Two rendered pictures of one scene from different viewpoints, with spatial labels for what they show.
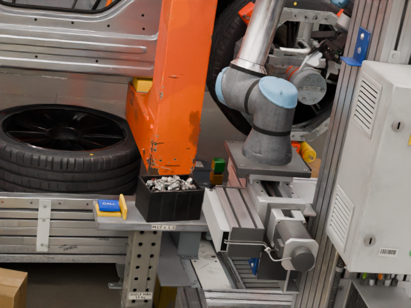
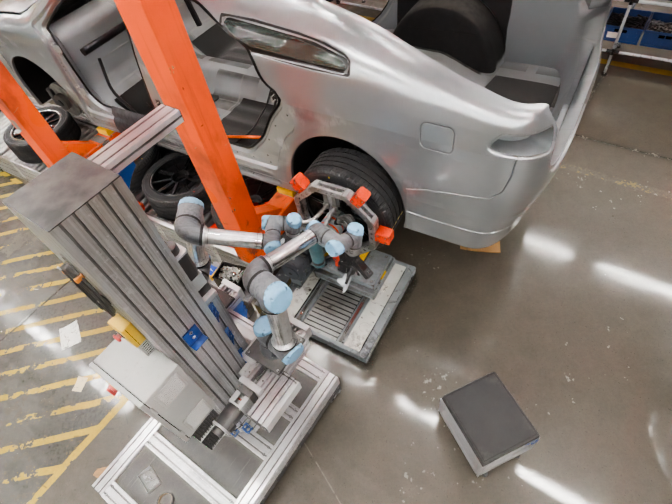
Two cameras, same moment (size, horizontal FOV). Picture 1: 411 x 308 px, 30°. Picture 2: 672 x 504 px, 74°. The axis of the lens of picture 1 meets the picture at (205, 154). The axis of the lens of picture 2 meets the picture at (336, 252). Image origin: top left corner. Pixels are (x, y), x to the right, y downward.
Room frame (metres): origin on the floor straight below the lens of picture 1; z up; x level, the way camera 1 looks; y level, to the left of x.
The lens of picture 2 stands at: (1.97, -1.78, 2.82)
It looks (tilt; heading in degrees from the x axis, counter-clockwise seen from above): 51 degrees down; 55
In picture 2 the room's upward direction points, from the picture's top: 11 degrees counter-clockwise
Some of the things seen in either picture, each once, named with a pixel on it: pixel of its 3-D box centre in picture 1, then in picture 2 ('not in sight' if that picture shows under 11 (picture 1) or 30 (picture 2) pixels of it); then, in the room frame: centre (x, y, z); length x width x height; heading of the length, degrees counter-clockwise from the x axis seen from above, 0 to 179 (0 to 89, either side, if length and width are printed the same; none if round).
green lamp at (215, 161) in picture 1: (218, 165); not in sight; (2.49, -0.05, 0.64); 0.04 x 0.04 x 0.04; 16
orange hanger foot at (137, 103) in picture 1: (156, 98); (276, 203); (2.98, 0.23, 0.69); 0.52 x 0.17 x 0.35; 16
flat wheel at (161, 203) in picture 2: not in sight; (185, 184); (2.77, 1.33, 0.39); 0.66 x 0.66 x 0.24
